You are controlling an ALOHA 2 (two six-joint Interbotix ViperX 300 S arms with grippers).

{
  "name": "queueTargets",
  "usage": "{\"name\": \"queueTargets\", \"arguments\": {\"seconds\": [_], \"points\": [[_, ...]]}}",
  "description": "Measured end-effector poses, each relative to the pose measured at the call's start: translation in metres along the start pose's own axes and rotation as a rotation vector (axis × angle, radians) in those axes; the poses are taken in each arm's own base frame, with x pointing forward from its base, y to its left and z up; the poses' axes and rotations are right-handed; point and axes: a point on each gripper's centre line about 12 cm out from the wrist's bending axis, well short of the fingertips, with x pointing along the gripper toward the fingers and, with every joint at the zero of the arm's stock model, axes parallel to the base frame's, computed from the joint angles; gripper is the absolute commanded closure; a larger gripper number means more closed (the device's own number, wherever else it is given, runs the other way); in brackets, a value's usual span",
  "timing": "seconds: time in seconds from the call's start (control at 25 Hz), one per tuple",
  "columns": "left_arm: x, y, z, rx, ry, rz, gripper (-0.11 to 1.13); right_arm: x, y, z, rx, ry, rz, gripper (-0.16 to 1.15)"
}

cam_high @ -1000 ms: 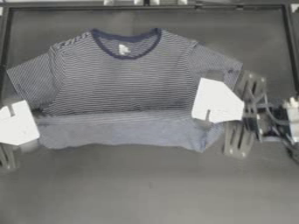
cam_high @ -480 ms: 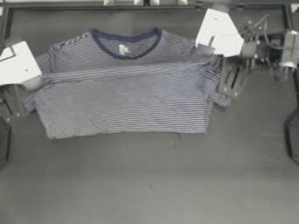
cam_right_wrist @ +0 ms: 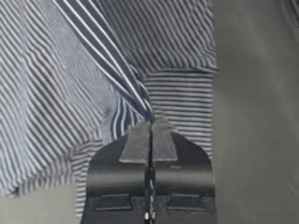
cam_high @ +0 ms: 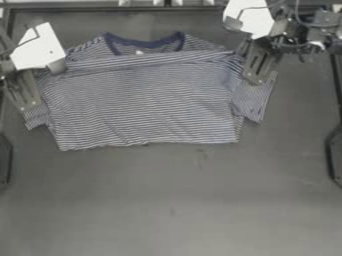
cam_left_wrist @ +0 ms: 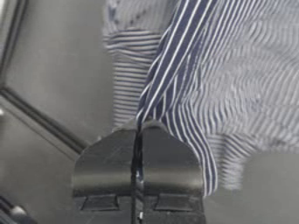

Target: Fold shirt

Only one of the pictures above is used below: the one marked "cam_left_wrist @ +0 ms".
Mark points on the navy white striped t-shirt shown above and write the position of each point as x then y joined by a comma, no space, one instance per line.
233,73

